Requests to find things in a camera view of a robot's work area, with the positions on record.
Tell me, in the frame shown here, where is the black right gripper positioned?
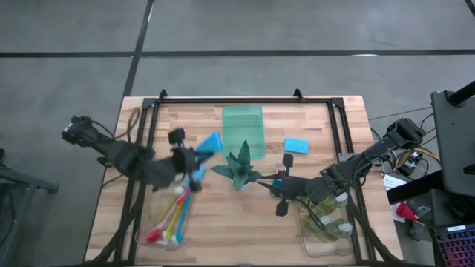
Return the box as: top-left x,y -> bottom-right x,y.
258,152 -> 334,217

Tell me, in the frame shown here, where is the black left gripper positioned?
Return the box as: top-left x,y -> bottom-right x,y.
159,128 -> 216,194

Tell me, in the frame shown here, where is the blue dish brush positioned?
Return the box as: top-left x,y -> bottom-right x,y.
174,194 -> 194,245

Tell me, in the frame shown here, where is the lime green dish brush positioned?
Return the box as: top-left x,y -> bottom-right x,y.
165,205 -> 185,245

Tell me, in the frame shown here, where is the red and pink dish brush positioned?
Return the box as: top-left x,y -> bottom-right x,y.
146,188 -> 191,244

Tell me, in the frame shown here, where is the snake plant in white pot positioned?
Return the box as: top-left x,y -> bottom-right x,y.
210,139 -> 263,192

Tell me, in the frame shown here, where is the green translucent plastic bin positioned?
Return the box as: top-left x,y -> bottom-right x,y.
221,105 -> 267,162

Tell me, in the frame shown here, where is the clear plastic bin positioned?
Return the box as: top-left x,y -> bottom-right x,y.
134,181 -> 196,251
296,192 -> 356,257

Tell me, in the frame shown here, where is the white paper sheet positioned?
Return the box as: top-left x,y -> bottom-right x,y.
381,174 -> 408,191

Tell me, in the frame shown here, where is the red plastic object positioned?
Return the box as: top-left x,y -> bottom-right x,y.
395,202 -> 419,223

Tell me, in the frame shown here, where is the small blue electronics module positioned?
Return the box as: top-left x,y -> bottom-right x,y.
400,155 -> 424,177

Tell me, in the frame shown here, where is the black diagonal bar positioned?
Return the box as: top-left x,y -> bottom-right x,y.
385,170 -> 446,205

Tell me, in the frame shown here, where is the grey metal stand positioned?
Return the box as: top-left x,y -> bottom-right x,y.
0,148 -> 60,267

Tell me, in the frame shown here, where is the black stand panel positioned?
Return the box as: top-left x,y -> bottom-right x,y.
430,90 -> 475,197

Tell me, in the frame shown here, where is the backlit keyboard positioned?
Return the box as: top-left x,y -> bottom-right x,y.
433,224 -> 475,267

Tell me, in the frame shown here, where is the black stand pole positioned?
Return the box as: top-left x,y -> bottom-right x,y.
447,80 -> 475,107

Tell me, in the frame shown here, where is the black aluminium table frame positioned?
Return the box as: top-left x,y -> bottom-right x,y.
87,88 -> 402,267

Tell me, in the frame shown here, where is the black cable loop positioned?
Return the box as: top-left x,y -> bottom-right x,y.
127,107 -> 143,144

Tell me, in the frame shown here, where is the yellow cable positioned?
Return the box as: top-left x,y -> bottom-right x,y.
395,146 -> 441,166

